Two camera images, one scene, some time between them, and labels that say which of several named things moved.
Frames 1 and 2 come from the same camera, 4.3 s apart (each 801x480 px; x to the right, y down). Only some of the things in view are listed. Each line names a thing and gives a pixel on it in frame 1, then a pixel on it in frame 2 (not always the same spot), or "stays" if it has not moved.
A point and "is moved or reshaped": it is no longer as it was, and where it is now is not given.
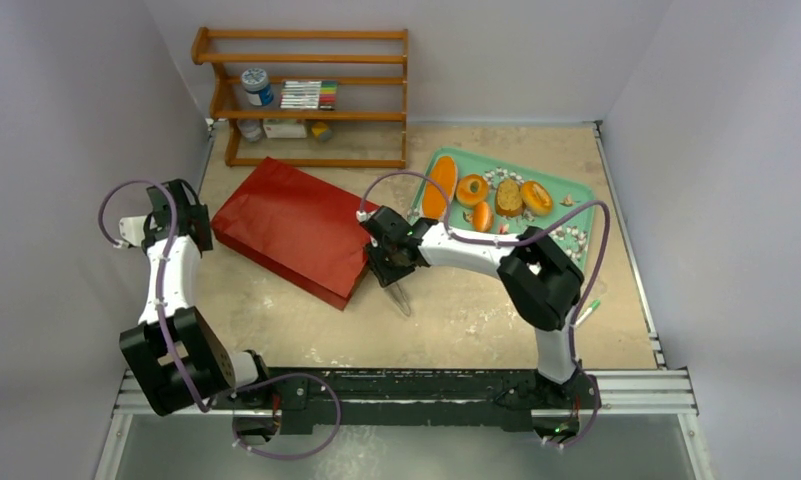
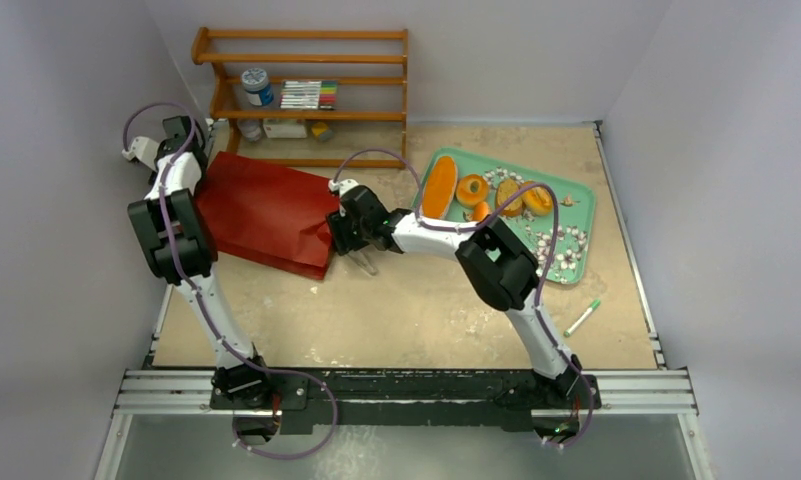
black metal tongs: (400, 298) to (361, 257)
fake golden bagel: (536, 198) stays
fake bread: (444, 171) stays
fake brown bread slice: (509, 198) stays
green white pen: (594, 306) stays
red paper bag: (301, 231) is moved or reshaped
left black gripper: (201, 214) to (164, 149)
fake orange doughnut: (468, 198) stays
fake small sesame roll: (482, 217) stays
